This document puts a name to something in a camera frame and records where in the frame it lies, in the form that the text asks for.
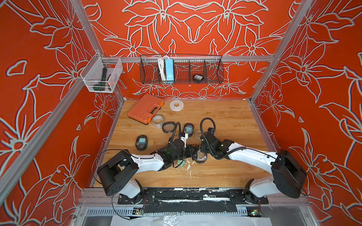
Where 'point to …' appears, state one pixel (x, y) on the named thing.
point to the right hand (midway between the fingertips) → (199, 146)
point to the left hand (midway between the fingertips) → (199, 149)
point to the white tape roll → (176, 105)
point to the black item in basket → (197, 77)
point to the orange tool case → (143, 110)
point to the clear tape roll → (158, 121)
